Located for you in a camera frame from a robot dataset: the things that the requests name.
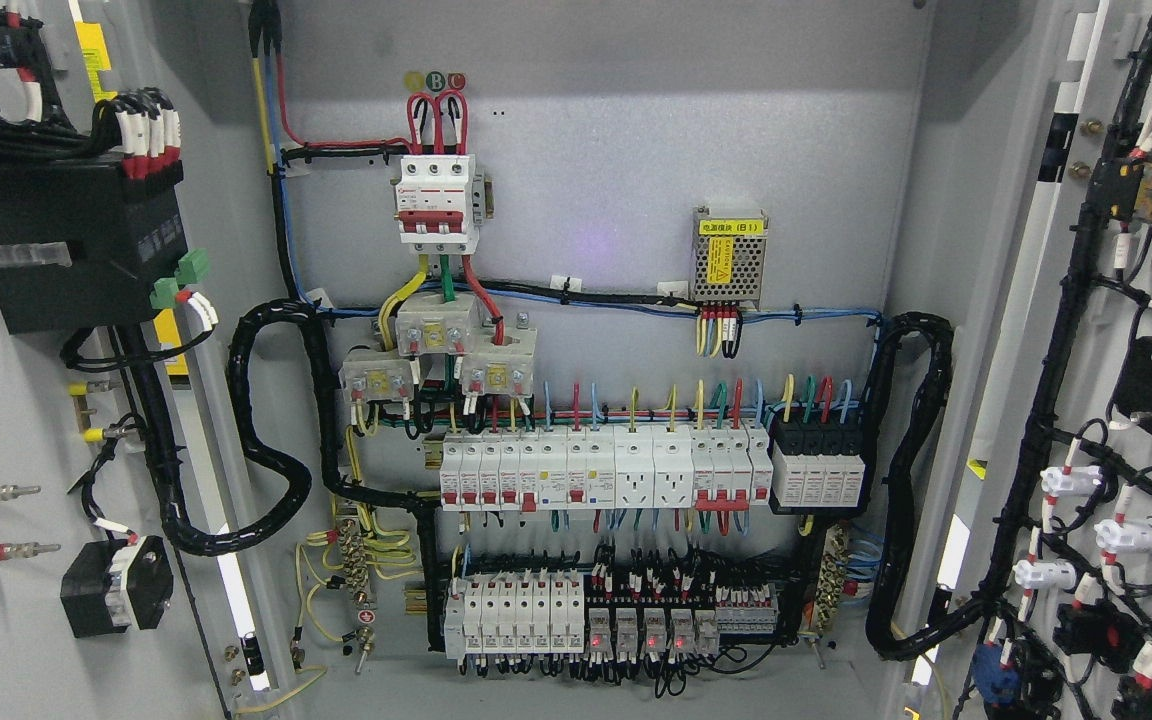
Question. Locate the grey cabinet door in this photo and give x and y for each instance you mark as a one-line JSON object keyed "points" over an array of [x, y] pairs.
{"points": [[1058, 566], [223, 641]]}

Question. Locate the grey current transformer middle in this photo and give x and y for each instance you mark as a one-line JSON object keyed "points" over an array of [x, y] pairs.
{"points": [[427, 324]]}

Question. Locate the white DIN breaker row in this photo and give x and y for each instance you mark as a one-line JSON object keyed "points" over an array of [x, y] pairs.
{"points": [[655, 466]]}

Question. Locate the metal mesh power supply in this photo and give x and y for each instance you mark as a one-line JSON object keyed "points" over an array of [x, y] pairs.
{"points": [[729, 253]]}

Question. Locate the grey current transformer left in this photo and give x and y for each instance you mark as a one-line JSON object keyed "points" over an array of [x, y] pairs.
{"points": [[372, 375]]}

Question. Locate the red white main breaker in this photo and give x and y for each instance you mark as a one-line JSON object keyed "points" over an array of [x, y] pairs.
{"points": [[439, 204]]}

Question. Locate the lower relay and breaker row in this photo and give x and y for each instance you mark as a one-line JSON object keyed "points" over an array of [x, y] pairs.
{"points": [[612, 616]]}

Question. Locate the black surge protector module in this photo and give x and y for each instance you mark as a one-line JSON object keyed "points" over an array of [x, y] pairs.
{"points": [[818, 468]]}

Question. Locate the left brass ground bar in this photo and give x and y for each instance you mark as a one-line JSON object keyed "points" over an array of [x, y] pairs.
{"points": [[353, 560]]}

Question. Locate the brass ground bar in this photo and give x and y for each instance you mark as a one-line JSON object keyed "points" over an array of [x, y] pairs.
{"points": [[831, 579], [353, 560]]}

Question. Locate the right brass ground bar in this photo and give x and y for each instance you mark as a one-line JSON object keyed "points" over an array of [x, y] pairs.
{"points": [[831, 579]]}

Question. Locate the black digital power meter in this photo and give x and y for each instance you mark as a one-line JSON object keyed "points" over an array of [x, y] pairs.
{"points": [[89, 246]]}

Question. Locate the yellow terminal post block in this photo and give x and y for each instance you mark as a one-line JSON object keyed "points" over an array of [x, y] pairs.
{"points": [[96, 407]]}

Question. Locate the black white rotary switch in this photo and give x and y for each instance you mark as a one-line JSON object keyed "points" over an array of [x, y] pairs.
{"points": [[114, 585]]}

